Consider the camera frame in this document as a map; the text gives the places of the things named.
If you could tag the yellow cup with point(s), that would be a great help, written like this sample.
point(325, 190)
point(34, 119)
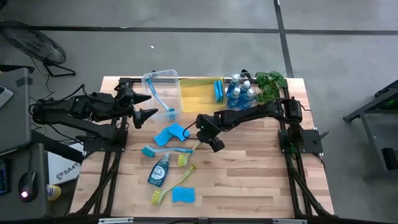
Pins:
point(54, 192)

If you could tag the blue dish brush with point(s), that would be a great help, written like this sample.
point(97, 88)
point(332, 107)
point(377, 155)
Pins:
point(158, 99)
point(168, 150)

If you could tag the grey laptop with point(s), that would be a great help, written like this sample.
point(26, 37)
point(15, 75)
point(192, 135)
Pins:
point(4, 96)

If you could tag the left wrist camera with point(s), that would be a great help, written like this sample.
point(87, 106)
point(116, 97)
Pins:
point(137, 125)

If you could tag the blue dish soap bottle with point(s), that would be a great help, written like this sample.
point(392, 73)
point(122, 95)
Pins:
point(234, 99)
point(158, 171)
point(248, 99)
point(246, 85)
point(234, 82)

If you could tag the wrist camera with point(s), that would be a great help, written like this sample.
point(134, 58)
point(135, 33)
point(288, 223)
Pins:
point(137, 125)
point(216, 145)

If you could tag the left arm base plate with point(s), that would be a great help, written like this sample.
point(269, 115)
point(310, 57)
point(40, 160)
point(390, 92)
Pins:
point(93, 146)

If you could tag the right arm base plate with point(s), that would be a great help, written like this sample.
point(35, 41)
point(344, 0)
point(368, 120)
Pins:
point(311, 140)

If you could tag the black floor fan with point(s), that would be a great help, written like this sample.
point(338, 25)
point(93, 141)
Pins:
point(34, 43)

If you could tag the white cardboard box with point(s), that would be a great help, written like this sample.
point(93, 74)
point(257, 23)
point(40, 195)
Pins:
point(63, 168)

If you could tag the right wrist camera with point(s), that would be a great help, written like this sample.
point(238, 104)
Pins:
point(216, 145)

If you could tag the black computer mouse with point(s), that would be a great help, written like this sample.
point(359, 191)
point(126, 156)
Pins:
point(27, 185)

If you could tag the clear plastic bin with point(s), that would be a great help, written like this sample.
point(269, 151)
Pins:
point(172, 90)

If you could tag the yellow plastic bin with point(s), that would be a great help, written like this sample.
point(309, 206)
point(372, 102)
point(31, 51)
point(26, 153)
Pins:
point(196, 96)

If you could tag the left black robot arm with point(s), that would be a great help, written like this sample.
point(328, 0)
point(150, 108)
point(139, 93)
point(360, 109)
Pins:
point(77, 107)

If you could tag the potted green plant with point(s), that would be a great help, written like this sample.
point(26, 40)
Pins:
point(270, 85)

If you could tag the grey metal cart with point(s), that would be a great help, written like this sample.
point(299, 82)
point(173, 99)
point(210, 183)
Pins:
point(373, 124)

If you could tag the dark grey desk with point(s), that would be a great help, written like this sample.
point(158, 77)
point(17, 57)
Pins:
point(37, 161)

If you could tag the green dish brush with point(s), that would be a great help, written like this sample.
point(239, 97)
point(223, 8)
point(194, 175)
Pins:
point(174, 185)
point(183, 158)

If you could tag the black tape strip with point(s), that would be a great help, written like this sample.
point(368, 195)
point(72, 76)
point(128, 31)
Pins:
point(24, 81)

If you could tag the black diagonal beam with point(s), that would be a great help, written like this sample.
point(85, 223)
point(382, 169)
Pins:
point(59, 149)

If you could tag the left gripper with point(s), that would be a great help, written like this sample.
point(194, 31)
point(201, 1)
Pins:
point(126, 102)

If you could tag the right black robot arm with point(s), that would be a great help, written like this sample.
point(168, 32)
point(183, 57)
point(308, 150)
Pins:
point(255, 112)

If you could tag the black block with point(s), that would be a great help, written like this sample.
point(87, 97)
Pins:
point(390, 158)

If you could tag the silver metal bracket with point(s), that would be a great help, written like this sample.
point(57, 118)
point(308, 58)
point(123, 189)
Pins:
point(289, 221)
point(115, 220)

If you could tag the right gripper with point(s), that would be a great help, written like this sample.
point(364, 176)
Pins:
point(208, 127)

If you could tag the black keyboard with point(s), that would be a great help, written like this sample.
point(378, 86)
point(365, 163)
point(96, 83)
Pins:
point(3, 177)

